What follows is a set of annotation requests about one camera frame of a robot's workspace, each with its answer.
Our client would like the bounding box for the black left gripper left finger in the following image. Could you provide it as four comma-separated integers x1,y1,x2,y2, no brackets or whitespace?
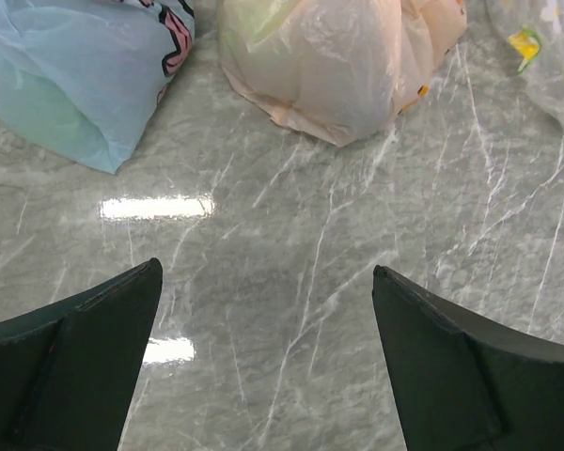
0,258,163,450

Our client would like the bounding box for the clear lemon-print plastic bag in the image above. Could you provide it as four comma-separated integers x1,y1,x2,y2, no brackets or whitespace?
485,0,564,132

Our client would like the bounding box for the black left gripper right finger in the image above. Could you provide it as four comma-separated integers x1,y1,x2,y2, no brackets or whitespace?
372,266,564,450

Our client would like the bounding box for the blue tied plastic bag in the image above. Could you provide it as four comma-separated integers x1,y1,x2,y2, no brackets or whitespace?
0,1,195,174

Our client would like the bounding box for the orange tied plastic bag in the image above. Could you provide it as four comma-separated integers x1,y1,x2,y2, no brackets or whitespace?
217,0,467,147

